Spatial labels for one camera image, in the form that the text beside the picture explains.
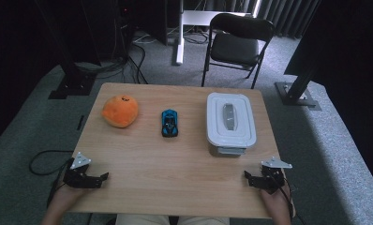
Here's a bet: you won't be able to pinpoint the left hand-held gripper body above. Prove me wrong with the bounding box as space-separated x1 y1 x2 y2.
63 151 97 188

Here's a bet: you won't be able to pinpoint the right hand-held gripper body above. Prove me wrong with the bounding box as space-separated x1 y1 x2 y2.
259 157 293 195

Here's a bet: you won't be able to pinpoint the clear plastic container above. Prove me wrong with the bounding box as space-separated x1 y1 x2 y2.
208 142 248 158

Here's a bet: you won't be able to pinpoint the white container lid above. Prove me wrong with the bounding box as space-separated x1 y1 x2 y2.
205 92 258 149

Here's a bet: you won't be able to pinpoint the orange plush toy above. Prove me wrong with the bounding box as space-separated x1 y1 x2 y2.
101 95 140 128

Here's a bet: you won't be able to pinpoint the blue toy car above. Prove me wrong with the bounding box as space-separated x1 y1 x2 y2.
160 108 179 139

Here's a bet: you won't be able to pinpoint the person's left hand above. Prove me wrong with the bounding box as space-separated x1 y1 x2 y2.
48 184 90 216

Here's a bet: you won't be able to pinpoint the person's right hand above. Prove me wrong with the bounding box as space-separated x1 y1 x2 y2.
260 185 296 218

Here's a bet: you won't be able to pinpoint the person's beige trouser legs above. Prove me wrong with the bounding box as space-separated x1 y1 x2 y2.
115 213 231 225

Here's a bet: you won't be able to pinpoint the black metal stand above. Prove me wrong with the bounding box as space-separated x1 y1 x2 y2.
275 64 322 112
34 0 98 100

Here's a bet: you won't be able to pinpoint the black folding chair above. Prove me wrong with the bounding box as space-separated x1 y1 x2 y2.
201 12 276 90

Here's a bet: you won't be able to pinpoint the grey curtain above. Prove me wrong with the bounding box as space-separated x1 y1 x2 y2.
202 0 321 39

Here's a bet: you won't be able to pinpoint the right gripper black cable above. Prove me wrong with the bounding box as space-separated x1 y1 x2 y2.
268 168 306 225

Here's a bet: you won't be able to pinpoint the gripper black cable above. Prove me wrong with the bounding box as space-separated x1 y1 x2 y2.
46 157 75 209
268 168 306 225

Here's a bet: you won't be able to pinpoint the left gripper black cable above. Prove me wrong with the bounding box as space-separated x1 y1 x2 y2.
46 157 75 209

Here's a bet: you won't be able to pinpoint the black floor cable loop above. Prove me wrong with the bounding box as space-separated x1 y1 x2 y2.
28 149 75 176

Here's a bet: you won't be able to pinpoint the bundle of floor cables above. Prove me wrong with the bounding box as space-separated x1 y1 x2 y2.
75 29 150 85

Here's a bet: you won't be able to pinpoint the white desk frame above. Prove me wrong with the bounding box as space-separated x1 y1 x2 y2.
174 0 261 66

